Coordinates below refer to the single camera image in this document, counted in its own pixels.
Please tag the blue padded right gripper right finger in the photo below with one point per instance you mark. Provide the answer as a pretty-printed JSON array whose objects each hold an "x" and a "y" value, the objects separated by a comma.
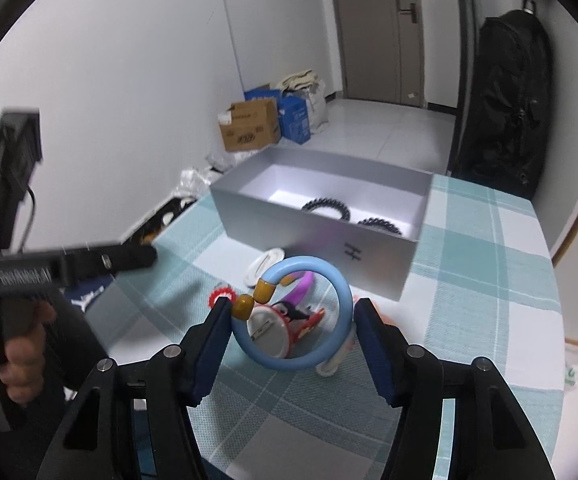
[{"x": 384, "y": 347}]

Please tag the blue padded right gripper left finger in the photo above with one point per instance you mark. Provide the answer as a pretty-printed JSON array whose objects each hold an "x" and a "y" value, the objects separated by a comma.
[{"x": 204, "y": 346}]

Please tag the penguin badge with red trim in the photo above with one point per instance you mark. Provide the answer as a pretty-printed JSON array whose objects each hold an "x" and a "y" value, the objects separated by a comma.
[{"x": 277, "y": 328}]

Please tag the white oval hair clip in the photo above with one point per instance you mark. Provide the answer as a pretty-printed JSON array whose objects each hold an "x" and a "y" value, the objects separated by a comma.
[{"x": 261, "y": 264}]

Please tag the person's left hand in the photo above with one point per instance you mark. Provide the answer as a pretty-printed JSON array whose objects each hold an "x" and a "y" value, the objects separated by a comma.
[{"x": 22, "y": 374}]

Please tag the grey open cardboard box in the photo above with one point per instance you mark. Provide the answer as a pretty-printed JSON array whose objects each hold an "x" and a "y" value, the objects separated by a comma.
[{"x": 362, "y": 216}]

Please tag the white green plastic bag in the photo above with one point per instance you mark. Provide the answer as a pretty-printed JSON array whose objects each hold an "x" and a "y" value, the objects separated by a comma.
[{"x": 570, "y": 377}]

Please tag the brown cardboard box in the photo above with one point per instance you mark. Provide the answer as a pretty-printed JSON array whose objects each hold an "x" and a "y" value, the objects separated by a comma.
[{"x": 249, "y": 125}]

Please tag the black hanging garment bag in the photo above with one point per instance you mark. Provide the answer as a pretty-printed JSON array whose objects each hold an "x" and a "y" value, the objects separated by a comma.
[{"x": 506, "y": 134}]

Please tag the blue cardboard box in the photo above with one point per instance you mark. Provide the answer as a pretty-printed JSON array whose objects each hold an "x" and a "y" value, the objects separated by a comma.
[{"x": 292, "y": 111}]

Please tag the white tote bag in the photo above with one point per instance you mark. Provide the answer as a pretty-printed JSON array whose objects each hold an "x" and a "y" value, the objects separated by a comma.
[{"x": 308, "y": 86}]

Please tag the grey door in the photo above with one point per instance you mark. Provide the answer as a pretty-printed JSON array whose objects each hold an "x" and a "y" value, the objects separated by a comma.
[{"x": 381, "y": 49}]

